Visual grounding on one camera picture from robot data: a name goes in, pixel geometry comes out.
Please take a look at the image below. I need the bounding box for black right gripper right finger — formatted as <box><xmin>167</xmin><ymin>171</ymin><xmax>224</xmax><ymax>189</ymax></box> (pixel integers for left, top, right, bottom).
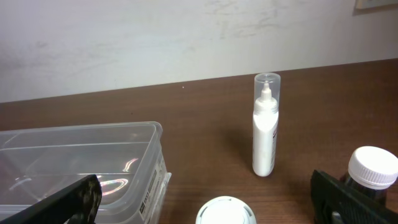
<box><xmin>310</xmin><ymin>170</ymin><xmax>397</xmax><ymax>224</ymax></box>

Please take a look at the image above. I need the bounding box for white dropper bottle clear cap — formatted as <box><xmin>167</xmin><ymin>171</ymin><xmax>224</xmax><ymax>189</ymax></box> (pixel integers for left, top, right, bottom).
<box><xmin>252</xmin><ymin>73</ymin><xmax>281</xmax><ymax>177</ymax></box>

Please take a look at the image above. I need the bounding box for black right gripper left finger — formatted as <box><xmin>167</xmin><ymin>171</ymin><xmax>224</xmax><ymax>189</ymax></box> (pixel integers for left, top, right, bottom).
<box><xmin>1</xmin><ymin>174</ymin><xmax>102</xmax><ymax>224</ymax></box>

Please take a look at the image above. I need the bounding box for dark bottle white cap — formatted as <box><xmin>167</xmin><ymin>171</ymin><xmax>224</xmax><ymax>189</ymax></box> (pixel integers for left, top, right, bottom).
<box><xmin>340</xmin><ymin>146</ymin><xmax>397</xmax><ymax>206</ymax></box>

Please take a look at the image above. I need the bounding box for orange bottle white cap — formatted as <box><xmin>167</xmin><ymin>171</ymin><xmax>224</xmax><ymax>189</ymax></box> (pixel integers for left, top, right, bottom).
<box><xmin>195</xmin><ymin>196</ymin><xmax>257</xmax><ymax>224</ymax></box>

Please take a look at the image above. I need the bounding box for clear plastic container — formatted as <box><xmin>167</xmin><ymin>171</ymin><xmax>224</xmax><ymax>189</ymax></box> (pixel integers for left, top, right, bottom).
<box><xmin>1</xmin><ymin>122</ymin><xmax>170</xmax><ymax>223</ymax></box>

